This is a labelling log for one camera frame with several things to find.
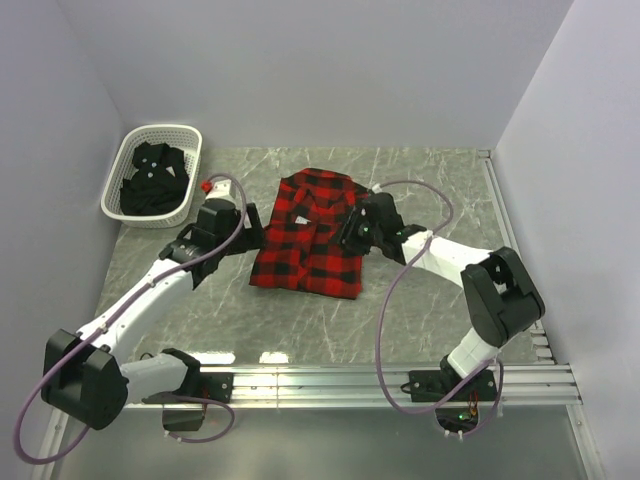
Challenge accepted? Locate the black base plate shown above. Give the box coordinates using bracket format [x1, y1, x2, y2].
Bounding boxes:
[400, 370, 497, 403]
[142, 372, 234, 404]

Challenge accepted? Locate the aluminium mounting rail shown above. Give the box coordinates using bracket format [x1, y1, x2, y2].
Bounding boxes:
[124, 363, 585, 411]

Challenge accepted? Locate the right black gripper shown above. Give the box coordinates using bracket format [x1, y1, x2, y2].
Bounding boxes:
[327, 207, 384, 257]

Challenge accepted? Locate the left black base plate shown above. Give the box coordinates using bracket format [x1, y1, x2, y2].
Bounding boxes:
[142, 372, 234, 404]

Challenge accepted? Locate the black shirt in basket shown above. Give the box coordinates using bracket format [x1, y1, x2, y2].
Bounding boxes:
[120, 142, 190, 216]

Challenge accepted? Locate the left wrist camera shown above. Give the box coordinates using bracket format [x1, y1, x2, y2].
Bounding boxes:
[201, 179, 236, 203]

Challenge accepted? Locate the white plastic laundry basket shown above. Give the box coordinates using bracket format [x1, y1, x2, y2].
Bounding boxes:
[101, 124, 203, 229]

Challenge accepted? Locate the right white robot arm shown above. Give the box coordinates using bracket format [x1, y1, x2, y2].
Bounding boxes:
[335, 192, 546, 400]

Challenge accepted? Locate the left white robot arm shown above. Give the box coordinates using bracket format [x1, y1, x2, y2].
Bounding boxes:
[40, 199, 264, 430]

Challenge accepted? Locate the red black plaid shirt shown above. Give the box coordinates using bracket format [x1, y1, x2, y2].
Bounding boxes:
[249, 168, 367, 300]

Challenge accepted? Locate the aluminium side rail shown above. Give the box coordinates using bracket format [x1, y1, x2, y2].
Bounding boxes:
[476, 149, 557, 365]

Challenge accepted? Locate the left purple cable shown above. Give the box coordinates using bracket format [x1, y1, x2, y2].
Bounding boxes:
[12, 173, 250, 466]

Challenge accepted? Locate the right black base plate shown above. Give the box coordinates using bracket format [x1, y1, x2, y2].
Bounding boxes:
[400, 370, 497, 403]

